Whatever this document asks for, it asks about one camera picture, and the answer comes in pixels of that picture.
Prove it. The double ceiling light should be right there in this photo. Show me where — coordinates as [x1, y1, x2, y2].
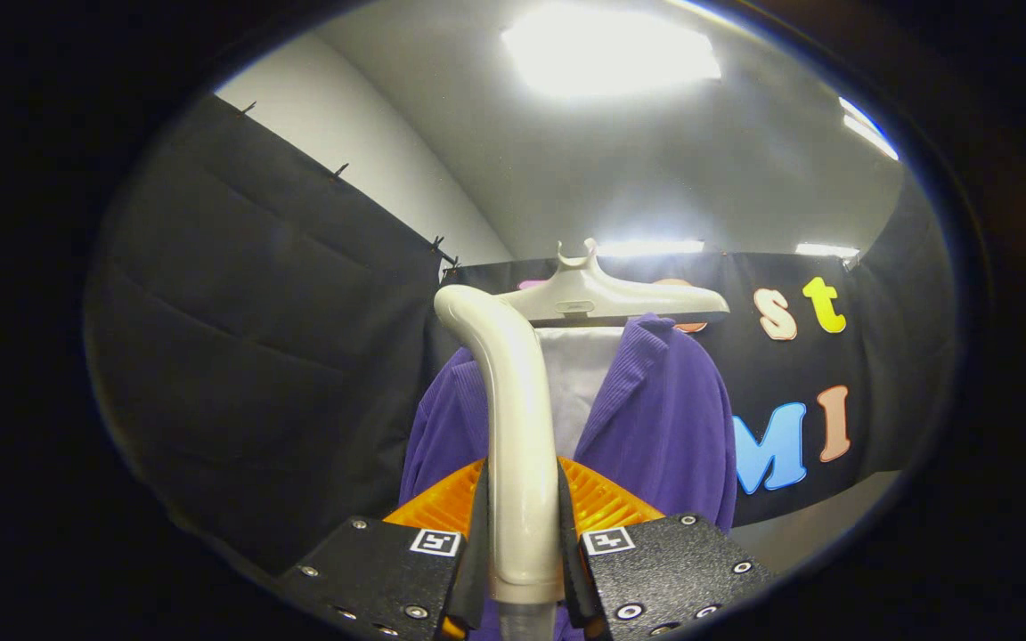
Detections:
[838, 96, 900, 161]

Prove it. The large ceiling light panel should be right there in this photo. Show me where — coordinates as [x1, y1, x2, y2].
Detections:
[502, 4, 721, 97]

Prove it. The white clothes hanger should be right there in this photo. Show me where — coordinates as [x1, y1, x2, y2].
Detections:
[500, 239, 731, 329]

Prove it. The white garment steamer handle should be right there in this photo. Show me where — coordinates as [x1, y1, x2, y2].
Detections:
[434, 285, 565, 606]

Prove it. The long ceiling light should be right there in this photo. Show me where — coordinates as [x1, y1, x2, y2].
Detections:
[598, 239, 705, 257]

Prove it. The purple jacket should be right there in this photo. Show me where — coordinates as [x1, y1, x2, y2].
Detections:
[399, 313, 738, 641]

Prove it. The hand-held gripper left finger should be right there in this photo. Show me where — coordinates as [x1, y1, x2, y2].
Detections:
[277, 458, 491, 641]

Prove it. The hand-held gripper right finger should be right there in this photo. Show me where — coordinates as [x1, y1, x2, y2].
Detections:
[558, 458, 778, 641]

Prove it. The grey cabinet with dark top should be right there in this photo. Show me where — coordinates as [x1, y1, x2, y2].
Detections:
[731, 470, 904, 575]

